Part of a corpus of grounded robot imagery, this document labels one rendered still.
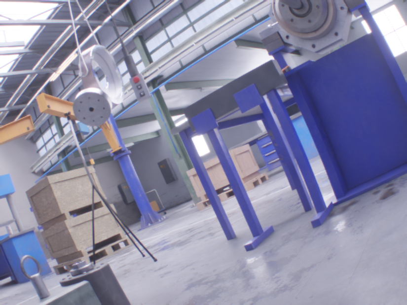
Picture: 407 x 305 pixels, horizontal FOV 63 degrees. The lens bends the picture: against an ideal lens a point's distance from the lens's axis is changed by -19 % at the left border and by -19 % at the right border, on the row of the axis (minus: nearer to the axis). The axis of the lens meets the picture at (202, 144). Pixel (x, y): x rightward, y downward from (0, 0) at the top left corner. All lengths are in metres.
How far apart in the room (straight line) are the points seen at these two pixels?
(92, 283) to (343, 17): 2.01
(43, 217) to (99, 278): 5.21
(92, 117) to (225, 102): 0.73
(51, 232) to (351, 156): 4.34
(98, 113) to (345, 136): 1.40
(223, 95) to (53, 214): 3.78
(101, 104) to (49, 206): 3.79
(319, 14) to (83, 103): 1.30
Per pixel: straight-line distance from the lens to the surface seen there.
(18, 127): 7.54
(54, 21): 9.51
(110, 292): 0.50
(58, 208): 5.35
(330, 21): 2.14
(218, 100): 2.19
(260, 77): 2.08
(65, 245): 5.50
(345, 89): 2.34
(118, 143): 9.71
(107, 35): 12.55
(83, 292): 0.47
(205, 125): 2.24
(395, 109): 2.31
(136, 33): 11.09
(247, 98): 2.10
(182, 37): 10.69
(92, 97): 1.86
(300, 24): 2.14
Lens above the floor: 0.45
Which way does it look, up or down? 5 degrees up
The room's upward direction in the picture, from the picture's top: 24 degrees counter-clockwise
